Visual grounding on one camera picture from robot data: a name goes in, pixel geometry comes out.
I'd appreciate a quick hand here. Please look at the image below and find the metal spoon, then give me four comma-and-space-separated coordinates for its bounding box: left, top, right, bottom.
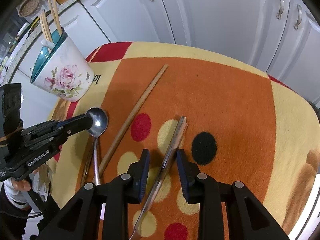
86, 107, 108, 185

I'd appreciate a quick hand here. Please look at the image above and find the white ceramic spoon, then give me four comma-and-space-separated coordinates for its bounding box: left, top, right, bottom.
41, 40, 55, 50

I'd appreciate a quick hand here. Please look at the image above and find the left gloved hand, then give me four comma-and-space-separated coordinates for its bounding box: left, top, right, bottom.
3, 164, 53, 209

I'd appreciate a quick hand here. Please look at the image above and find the teal rimmed floral utensil holder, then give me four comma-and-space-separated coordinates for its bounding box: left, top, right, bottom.
30, 30, 94, 102

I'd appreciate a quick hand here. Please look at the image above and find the yellow orange patterned table mat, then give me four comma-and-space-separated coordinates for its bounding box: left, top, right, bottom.
50, 42, 319, 238

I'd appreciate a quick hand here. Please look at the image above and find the yellow lid black casserole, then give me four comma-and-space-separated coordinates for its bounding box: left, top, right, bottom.
27, 16, 40, 37

